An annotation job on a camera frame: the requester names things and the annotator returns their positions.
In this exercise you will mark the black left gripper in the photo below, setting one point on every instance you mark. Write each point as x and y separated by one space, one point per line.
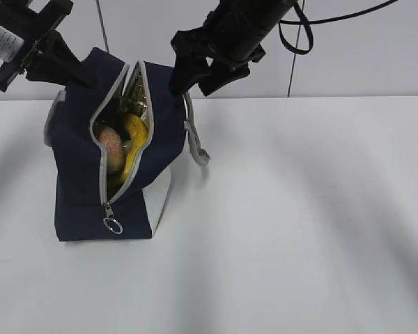
30 44

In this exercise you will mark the navy blue lunch bag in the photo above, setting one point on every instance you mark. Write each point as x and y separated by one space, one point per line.
85 210

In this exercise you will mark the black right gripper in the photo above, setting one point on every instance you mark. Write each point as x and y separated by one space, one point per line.
217 53

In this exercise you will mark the brown bread roll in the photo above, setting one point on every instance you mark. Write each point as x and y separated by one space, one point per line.
113 146

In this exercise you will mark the yellow banana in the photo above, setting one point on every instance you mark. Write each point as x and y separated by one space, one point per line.
138 131

